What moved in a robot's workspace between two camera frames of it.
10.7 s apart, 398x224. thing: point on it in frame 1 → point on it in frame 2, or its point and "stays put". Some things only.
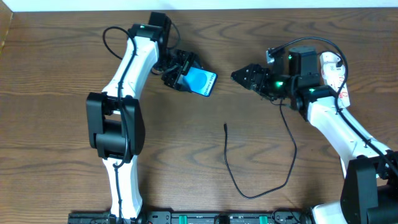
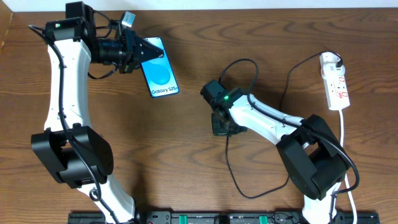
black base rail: x=196 y=217 stays put
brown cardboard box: x=5 y=21 stays put
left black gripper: x=179 y=70 → x=129 y=51
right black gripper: x=262 y=79 → x=219 y=123
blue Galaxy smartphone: x=199 y=81 → x=159 y=74
